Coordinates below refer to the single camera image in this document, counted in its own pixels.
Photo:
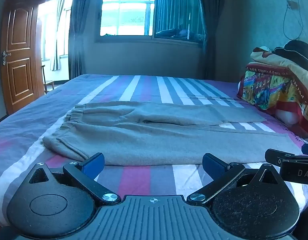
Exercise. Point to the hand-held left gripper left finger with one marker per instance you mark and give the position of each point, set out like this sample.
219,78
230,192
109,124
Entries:
94,167

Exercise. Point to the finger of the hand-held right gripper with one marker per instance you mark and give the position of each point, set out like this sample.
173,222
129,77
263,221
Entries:
276,155
307,148

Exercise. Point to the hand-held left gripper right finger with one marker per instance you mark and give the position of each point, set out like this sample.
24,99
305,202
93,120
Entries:
213,165

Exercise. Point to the grey pants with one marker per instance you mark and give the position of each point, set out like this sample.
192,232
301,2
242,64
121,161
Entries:
149,135

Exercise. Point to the white pillow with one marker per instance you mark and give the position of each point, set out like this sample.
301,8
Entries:
287,117

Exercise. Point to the colourful printed blanket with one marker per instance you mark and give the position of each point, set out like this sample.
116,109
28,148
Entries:
268,87

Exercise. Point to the striped bed sheet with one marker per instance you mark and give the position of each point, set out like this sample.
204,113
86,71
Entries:
144,86

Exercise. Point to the wooden chair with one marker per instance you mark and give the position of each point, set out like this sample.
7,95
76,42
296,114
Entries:
46,82

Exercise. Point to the black cloth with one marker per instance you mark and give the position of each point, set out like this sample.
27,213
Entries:
297,51

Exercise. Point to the white sheer curtain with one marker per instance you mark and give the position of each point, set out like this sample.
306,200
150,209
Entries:
56,37

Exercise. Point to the brown wooden door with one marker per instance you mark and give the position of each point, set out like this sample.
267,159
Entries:
19,55

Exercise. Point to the dark curtain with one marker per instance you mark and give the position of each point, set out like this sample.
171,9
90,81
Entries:
77,30
210,30

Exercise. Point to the dark clothes on windowsill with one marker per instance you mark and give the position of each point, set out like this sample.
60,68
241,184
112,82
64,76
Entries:
179,33

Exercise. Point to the sliding glass window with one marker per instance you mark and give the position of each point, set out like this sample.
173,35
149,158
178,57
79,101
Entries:
129,10

